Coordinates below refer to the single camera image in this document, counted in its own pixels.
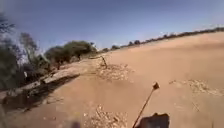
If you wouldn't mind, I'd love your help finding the reddish-brown sandy ground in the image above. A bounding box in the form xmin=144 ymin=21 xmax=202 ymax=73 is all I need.
xmin=0 ymin=31 xmax=224 ymax=128

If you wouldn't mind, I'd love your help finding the dry fallen branch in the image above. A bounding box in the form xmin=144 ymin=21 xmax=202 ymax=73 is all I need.
xmin=89 ymin=54 xmax=110 ymax=70

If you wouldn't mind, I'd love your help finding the distant row of trees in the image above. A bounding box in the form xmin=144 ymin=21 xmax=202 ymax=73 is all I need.
xmin=98 ymin=26 xmax=224 ymax=54

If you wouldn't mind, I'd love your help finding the cluster of green trees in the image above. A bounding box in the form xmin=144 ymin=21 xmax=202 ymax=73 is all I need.
xmin=0 ymin=13 xmax=98 ymax=92

